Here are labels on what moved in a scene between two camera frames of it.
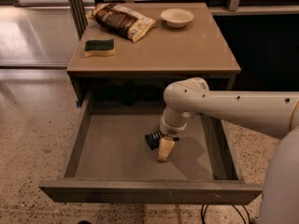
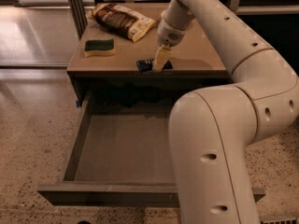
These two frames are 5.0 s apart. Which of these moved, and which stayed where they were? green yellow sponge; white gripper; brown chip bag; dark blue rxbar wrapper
Moved: white gripper; dark blue rxbar wrapper
Stayed: brown chip bag; green yellow sponge
